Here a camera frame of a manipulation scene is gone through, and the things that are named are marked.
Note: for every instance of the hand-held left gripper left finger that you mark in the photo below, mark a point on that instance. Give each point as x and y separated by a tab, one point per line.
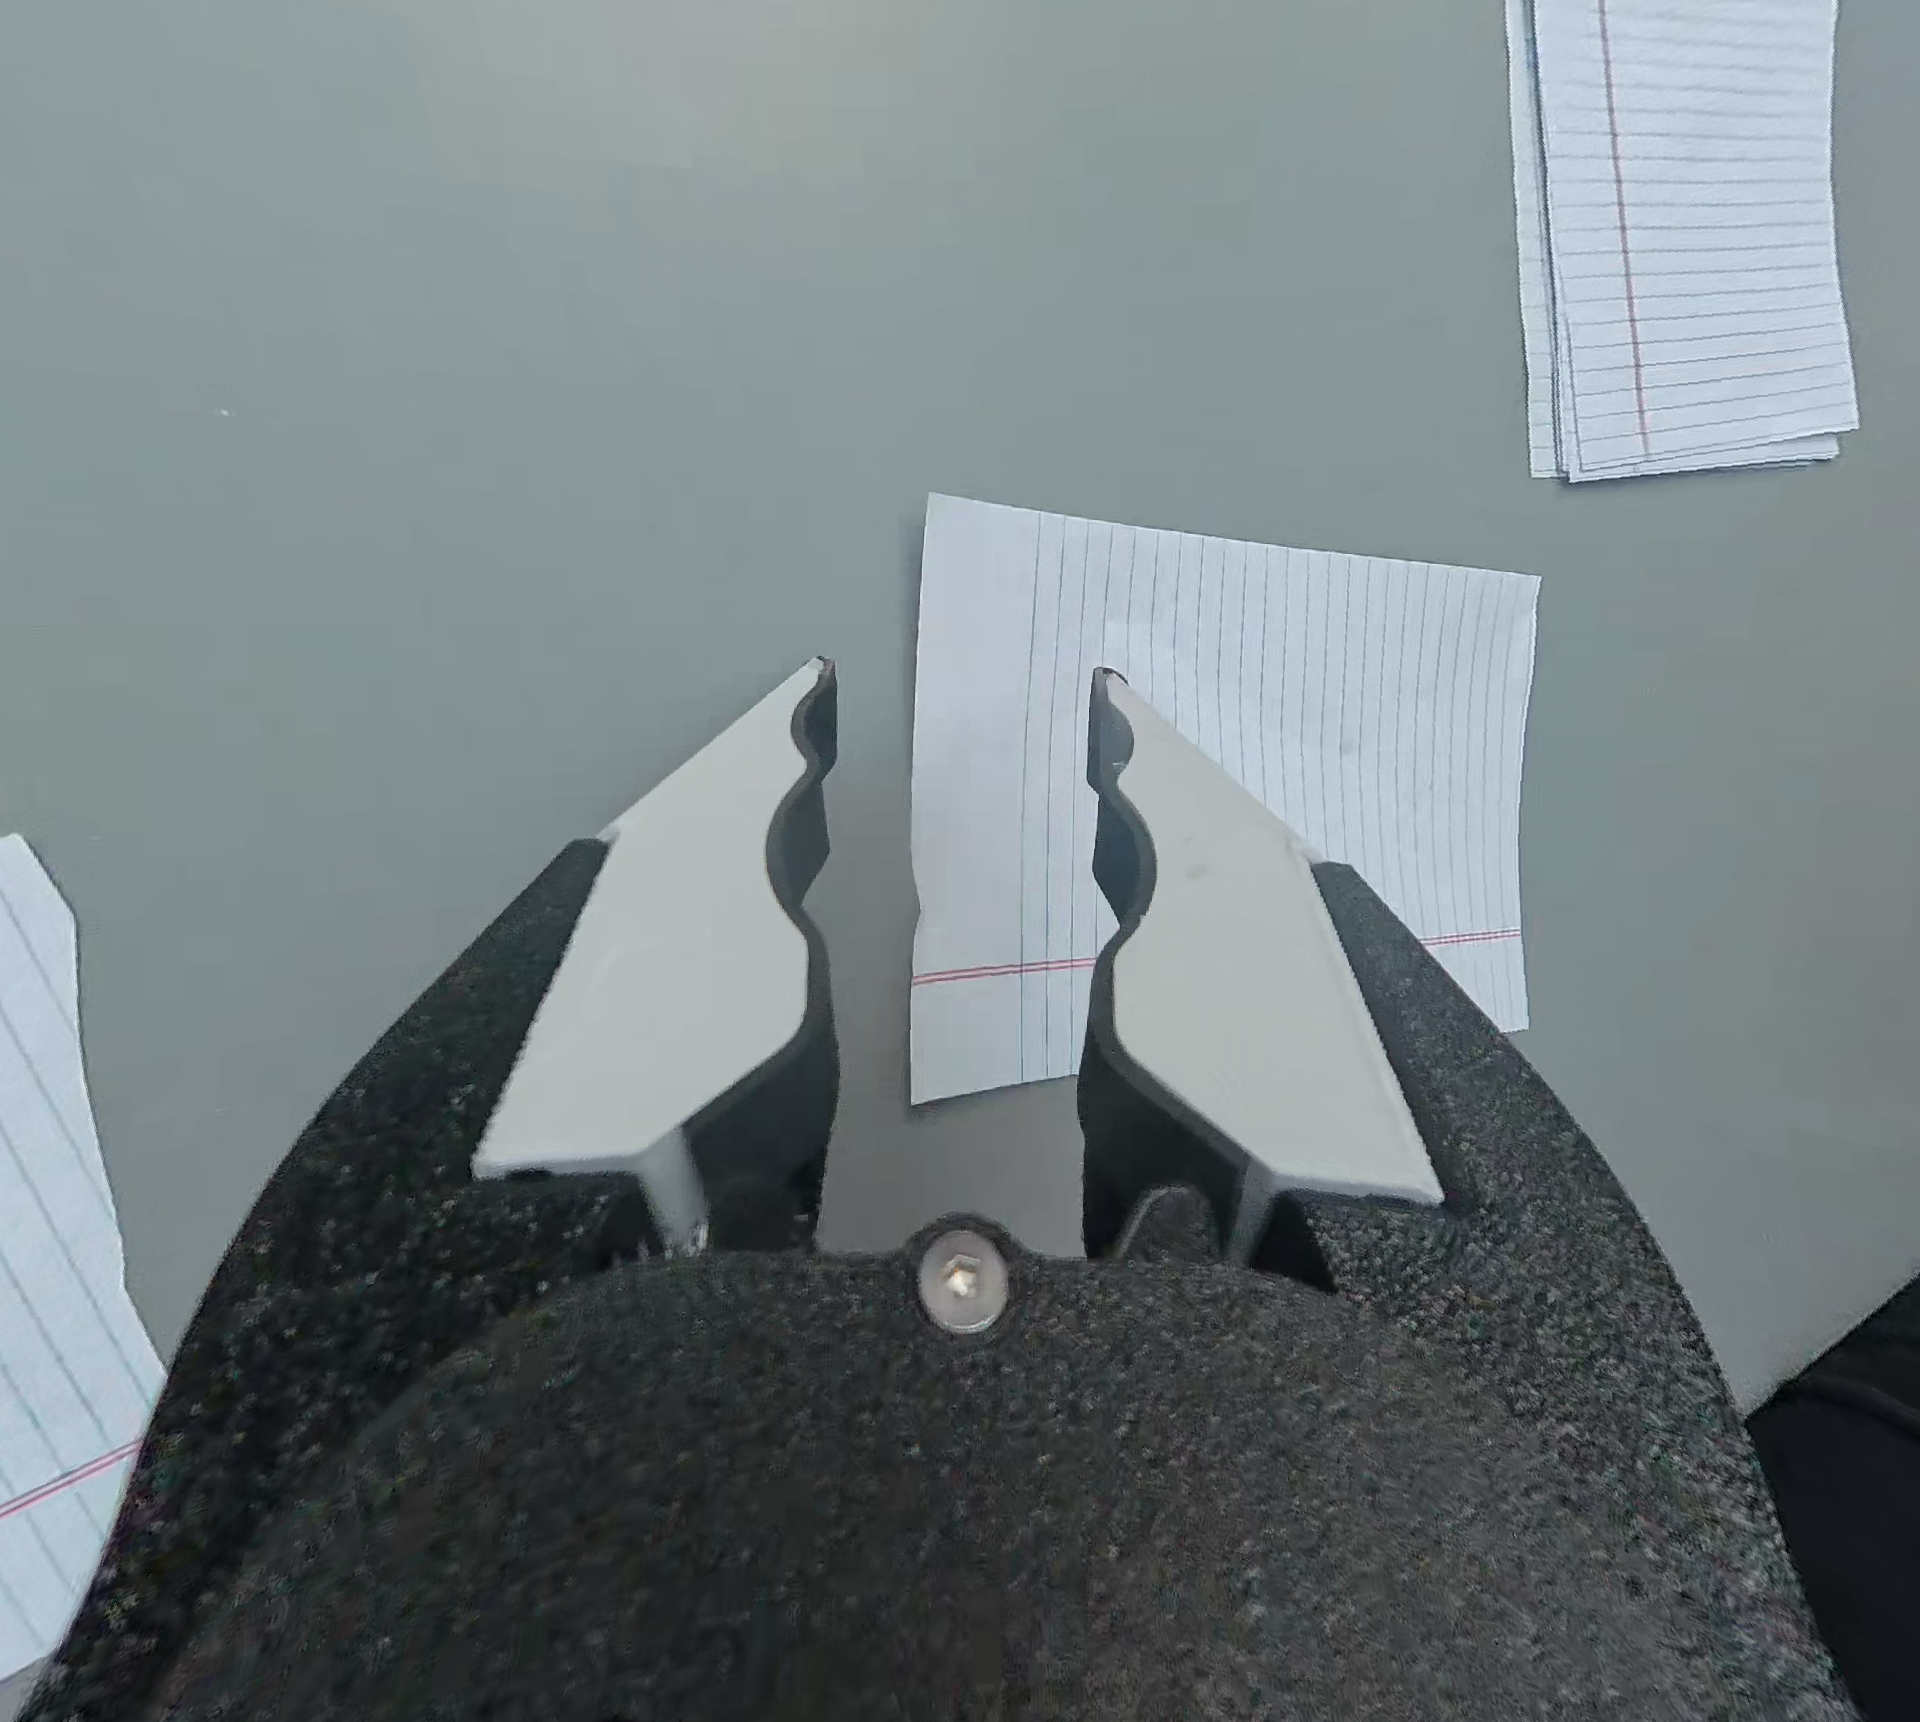
674	987

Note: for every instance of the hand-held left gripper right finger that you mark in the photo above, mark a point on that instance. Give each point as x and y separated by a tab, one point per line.
1275	1003

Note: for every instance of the lined paper sheet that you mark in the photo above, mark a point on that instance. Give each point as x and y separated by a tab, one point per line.
1320	732
45	1227

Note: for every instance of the stack of lined paper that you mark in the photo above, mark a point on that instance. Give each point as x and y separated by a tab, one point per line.
1694	133

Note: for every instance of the grey desk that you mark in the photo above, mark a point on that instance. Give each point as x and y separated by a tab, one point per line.
524	253

